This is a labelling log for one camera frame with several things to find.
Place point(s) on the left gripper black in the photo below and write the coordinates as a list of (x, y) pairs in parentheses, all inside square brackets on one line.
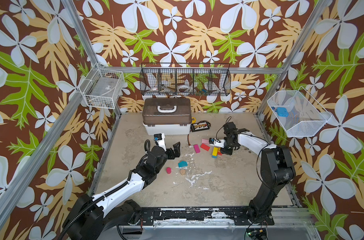
[(172, 156)]

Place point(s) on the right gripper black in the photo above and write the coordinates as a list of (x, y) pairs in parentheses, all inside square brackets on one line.
[(227, 130)]

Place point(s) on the yellow rectangular block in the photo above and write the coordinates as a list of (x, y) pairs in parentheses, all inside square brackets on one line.
[(215, 151)]

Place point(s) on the magenta rectangular block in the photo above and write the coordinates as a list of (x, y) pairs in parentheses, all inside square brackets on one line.
[(197, 149)]

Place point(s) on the red rectangular block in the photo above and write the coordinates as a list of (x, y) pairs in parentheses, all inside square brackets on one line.
[(205, 147)]

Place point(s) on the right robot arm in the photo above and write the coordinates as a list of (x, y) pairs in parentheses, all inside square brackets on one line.
[(276, 168)]

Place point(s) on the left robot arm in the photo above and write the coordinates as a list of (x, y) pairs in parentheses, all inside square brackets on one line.
[(92, 215)]

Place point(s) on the teal arch block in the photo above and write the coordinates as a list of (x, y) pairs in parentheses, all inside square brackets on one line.
[(182, 164)]

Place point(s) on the light pink block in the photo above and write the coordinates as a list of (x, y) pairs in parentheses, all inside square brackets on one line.
[(205, 141)]

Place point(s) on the white box brown lid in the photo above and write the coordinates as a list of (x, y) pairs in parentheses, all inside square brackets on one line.
[(169, 116)]

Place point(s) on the blue object in basket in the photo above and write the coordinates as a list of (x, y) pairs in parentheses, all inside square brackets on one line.
[(282, 112)]

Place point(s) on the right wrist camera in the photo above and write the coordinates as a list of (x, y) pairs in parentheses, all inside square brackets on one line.
[(216, 143)]

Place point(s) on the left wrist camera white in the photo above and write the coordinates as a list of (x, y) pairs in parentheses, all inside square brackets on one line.
[(160, 140)]

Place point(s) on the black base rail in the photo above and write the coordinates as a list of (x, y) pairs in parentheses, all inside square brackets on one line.
[(236, 214)]

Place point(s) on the white wire basket right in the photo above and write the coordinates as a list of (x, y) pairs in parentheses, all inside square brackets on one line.
[(306, 115)]

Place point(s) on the white wire basket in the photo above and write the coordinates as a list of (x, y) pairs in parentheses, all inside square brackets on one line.
[(101, 88), (306, 115)]

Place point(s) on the black wire basket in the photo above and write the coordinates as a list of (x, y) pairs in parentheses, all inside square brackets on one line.
[(199, 79)]

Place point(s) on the white wire basket left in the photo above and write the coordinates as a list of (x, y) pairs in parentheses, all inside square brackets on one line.
[(101, 88)]

